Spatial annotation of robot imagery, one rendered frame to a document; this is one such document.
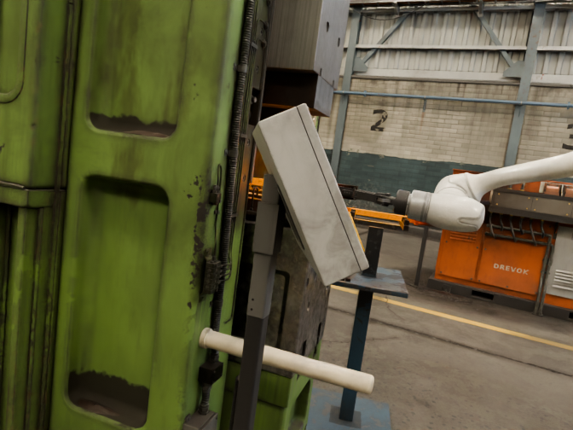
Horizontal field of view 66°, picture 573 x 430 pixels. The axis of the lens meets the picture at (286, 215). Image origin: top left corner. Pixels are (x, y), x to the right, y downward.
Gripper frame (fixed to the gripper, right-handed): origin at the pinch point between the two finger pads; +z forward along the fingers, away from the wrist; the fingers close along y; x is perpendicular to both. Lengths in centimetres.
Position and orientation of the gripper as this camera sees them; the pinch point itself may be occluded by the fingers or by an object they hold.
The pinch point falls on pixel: (343, 191)
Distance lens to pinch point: 141.4
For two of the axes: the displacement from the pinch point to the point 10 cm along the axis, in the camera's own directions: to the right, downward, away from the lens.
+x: 1.7, -9.8, -1.3
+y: 3.2, -0.7, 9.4
